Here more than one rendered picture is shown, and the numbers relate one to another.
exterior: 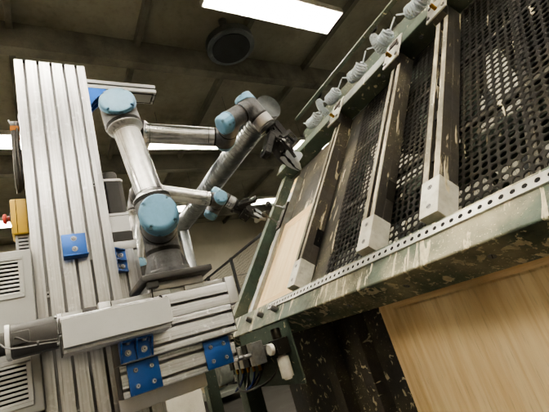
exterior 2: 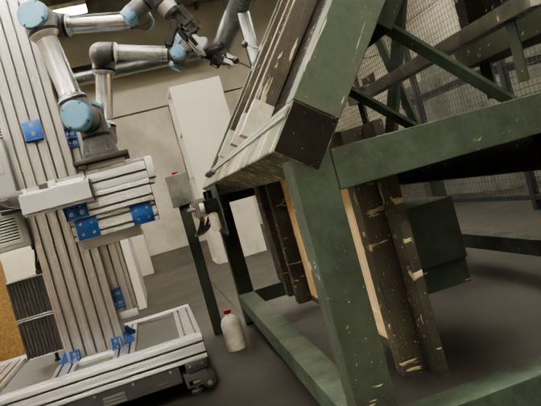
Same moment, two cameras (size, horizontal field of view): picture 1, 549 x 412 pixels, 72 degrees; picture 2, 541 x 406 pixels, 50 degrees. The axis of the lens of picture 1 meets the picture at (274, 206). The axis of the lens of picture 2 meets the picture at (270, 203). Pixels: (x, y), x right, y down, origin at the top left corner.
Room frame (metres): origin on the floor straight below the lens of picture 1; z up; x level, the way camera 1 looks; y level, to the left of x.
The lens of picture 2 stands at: (-0.79, -1.15, 0.76)
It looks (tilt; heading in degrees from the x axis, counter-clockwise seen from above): 2 degrees down; 23
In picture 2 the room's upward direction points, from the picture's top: 15 degrees counter-clockwise
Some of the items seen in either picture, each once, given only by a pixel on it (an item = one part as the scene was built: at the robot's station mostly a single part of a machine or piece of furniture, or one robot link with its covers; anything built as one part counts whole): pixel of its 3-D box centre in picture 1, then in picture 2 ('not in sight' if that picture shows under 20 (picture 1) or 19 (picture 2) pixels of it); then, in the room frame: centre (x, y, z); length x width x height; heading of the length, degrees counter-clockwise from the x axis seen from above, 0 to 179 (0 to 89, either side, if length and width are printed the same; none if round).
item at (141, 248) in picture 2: not in sight; (125, 251); (5.49, 3.74, 0.36); 0.58 x 0.45 x 0.72; 125
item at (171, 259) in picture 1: (166, 264); (98, 146); (1.23, 0.41, 1.09); 0.15 x 0.15 x 0.10
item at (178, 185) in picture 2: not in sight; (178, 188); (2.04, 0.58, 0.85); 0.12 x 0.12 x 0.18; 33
